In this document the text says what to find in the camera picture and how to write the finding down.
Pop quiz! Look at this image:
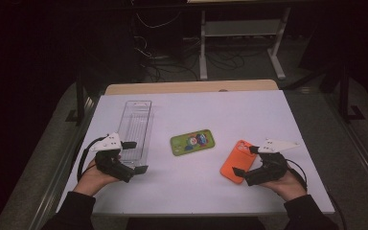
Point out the tangle of floor cables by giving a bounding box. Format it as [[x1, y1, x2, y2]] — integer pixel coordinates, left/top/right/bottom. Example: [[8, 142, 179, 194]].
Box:
[[133, 11, 271, 82]]

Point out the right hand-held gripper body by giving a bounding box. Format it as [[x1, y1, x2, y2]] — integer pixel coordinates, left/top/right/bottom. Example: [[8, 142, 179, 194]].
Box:
[[243, 138, 301, 187]]

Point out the clear plastic basket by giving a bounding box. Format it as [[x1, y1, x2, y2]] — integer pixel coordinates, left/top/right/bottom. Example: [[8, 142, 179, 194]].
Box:
[[117, 100, 155, 171]]

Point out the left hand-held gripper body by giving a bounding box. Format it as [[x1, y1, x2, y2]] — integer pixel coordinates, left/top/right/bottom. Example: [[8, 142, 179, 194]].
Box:
[[90, 131, 136, 184]]

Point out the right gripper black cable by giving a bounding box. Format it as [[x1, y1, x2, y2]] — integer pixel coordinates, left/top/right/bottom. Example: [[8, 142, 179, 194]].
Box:
[[285, 158, 347, 230]]

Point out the white desk frame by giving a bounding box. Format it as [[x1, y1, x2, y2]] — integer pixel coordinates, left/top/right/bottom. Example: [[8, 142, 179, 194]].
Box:
[[198, 7, 292, 81]]

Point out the wooden table edge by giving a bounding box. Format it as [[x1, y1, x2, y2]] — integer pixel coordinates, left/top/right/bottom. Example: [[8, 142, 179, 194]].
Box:
[[104, 79, 280, 96]]

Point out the orange phone case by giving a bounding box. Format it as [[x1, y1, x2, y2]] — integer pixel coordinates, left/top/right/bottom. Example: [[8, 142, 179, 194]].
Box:
[[219, 139, 259, 185]]

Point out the black metal stand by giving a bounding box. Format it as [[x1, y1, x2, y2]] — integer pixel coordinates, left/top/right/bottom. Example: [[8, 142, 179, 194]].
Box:
[[64, 76, 88, 127], [337, 59, 366, 125]]

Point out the person's right hand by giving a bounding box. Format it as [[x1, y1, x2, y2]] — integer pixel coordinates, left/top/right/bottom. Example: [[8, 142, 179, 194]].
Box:
[[258, 170, 308, 202]]

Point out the person's left hand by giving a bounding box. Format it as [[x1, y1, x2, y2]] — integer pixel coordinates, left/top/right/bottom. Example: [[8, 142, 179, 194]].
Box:
[[73, 158, 122, 197]]

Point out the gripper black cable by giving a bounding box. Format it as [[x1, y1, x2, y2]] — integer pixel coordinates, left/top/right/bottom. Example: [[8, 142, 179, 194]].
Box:
[[285, 158, 347, 230], [77, 136, 108, 182]]

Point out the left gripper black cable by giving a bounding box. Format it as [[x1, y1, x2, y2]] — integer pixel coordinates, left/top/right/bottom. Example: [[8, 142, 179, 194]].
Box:
[[77, 136, 108, 182]]

